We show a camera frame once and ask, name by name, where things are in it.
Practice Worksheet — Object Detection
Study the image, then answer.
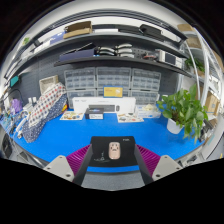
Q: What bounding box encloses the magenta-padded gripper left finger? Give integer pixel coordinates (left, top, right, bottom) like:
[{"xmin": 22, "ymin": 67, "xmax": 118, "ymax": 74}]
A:
[{"xmin": 43, "ymin": 143, "xmax": 94, "ymax": 187}]

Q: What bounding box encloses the white tissue box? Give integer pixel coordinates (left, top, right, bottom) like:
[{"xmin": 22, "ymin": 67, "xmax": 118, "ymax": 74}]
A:
[{"xmin": 134, "ymin": 104, "xmax": 162, "ymax": 119}]

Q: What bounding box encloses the black mouse pad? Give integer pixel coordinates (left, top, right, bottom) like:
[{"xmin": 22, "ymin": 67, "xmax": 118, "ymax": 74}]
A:
[{"xmin": 89, "ymin": 135, "xmax": 138, "ymax": 168}]

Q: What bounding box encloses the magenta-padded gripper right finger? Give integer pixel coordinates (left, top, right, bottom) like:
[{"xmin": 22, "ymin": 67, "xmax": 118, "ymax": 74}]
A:
[{"xmin": 133, "ymin": 143, "xmax": 184, "ymax": 185}]

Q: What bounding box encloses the yellow and blue box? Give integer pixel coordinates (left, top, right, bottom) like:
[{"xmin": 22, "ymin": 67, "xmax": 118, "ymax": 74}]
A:
[{"xmin": 103, "ymin": 86, "xmax": 124, "ymax": 98}]

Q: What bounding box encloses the white keyboard box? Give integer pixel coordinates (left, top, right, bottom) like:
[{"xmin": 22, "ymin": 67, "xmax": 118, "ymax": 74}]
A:
[{"xmin": 72, "ymin": 96, "xmax": 137, "ymax": 114}]

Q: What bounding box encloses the grey drawer cabinet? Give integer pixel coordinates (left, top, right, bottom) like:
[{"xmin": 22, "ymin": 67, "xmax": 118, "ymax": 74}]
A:
[
  {"xmin": 63, "ymin": 67, "xmax": 96, "ymax": 91},
  {"xmin": 130, "ymin": 89, "xmax": 160, "ymax": 107},
  {"xmin": 95, "ymin": 66, "xmax": 132, "ymax": 90},
  {"xmin": 66, "ymin": 89, "xmax": 98, "ymax": 109},
  {"xmin": 131, "ymin": 68, "xmax": 162, "ymax": 92},
  {"xmin": 96, "ymin": 87, "xmax": 132, "ymax": 99}
]

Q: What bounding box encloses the potted green plant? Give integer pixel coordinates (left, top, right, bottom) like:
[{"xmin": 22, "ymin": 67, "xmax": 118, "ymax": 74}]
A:
[{"xmin": 156, "ymin": 83, "xmax": 209, "ymax": 144}]

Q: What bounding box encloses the colourful sticker sheet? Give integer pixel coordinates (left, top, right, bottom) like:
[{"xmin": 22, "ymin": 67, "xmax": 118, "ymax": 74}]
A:
[
  {"xmin": 116, "ymin": 112, "xmax": 145, "ymax": 124},
  {"xmin": 59, "ymin": 110, "xmax": 85, "ymax": 121}
]

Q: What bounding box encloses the small black box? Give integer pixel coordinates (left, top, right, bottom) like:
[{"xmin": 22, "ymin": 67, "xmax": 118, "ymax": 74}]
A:
[{"xmin": 84, "ymin": 107, "xmax": 105, "ymax": 120}]

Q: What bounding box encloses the white rack shelf unit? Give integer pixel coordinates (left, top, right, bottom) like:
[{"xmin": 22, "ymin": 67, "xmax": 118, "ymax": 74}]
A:
[{"xmin": 181, "ymin": 23, "xmax": 224, "ymax": 118}]

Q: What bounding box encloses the red blue checked cloth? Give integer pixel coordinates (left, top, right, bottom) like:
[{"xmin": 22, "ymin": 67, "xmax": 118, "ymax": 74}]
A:
[{"xmin": 28, "ymin": 82, "xmax": 67, "ymax": 129}]

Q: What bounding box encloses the navy polka dot cloth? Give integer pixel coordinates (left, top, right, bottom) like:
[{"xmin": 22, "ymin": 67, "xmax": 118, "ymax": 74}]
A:
[{"xmin": 21, "ymin": 93, "xmax": 69, "ymax": 144}]

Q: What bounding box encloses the white plastic basket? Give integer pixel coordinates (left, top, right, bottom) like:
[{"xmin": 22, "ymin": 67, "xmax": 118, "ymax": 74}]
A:
[{"xmin": 38, "ymin": 75, "xmax": 60, "ymax": 94}]

